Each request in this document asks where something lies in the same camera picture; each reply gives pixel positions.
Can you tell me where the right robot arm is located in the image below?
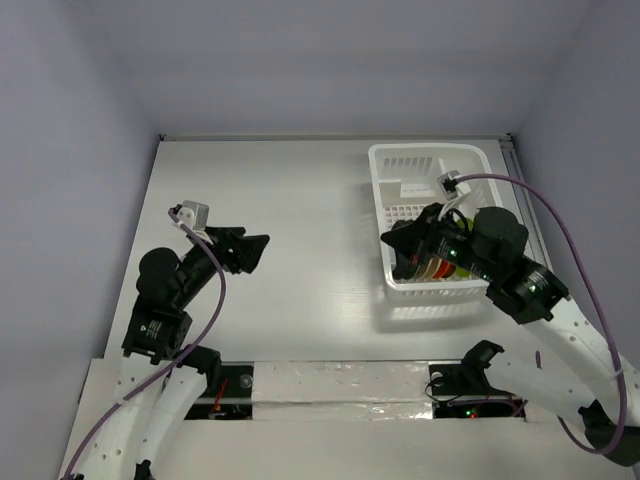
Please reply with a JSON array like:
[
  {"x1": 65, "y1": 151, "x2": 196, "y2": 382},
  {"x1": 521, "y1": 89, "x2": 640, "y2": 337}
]
[{"x1": 381, "y1": 203, "x2": 639, "y2": 467}]

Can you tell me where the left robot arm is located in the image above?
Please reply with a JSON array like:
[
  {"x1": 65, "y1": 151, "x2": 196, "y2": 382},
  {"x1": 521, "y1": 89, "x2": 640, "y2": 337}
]
[{"x1": 62, "y1": 227, "x2": 270, "y2": 479}]

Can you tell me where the black plate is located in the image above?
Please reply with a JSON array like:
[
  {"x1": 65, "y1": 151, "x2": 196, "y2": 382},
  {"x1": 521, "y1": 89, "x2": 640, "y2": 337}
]
[{"x1": 391, "y1": 220, "x2": 411, "y2": 281}]

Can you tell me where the white plastic dish rack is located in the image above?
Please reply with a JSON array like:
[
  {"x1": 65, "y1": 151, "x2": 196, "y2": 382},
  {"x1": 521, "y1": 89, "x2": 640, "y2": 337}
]
[{"x1": 368, "y1": 142, "x2": 528, "y2": 300}]

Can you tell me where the beige plate with marks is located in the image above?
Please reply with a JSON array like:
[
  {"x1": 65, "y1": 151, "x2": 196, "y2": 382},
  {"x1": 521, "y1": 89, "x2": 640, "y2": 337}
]
[{"x1": 415, "y1": 257, "x2": 435, "y2": 281}]

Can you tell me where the aluminium side rail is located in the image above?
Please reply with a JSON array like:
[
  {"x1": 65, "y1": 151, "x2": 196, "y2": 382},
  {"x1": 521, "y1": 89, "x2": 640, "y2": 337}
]
[{"x1": 499, "y1": 134, "x2": 549, "y2": 266}]

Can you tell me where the foil covered base bar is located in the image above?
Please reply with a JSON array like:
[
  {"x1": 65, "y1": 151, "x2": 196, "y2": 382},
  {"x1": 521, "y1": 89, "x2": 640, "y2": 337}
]
[{"x1": 251, "y1": 361, "x2": 433, "y2": 422}]

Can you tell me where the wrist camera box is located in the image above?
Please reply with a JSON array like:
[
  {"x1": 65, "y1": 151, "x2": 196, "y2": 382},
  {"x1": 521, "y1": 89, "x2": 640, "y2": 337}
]
[
  {"x1": 437, "y1": 170, "x2": 471, "y2": 211},
  {"x1": 168, "y1": 200, "x2": 209, "y2": 236}
]

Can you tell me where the orange plate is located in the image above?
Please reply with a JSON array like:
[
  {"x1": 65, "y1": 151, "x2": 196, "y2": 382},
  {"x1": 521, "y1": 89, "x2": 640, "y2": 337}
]
[{"x1": 433, "y1": 259, "x2": 456, "y2": 280}]

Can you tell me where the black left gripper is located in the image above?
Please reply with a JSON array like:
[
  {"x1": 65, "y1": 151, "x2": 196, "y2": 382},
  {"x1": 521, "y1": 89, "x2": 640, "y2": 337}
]
[{"x1": 174, "y1": 223, "x2": 268, "y2": 305}]

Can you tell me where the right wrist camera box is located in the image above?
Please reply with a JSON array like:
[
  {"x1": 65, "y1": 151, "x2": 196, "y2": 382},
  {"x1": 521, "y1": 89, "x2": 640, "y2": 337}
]
[{"x1": 437, "y1": 170, "x2": 471, "y2": 211}]

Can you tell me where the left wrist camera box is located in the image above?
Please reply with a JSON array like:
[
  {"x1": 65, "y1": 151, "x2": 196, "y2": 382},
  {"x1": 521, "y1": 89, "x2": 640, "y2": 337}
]
[{"x1": 168, "y1": 200, "x2": 209, "y2": 236}]

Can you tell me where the green plate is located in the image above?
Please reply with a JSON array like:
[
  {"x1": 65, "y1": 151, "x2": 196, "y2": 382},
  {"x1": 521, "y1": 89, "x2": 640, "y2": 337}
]
[{"x1": 450, "y1": 209, "x2": 473, "y2": 279}]

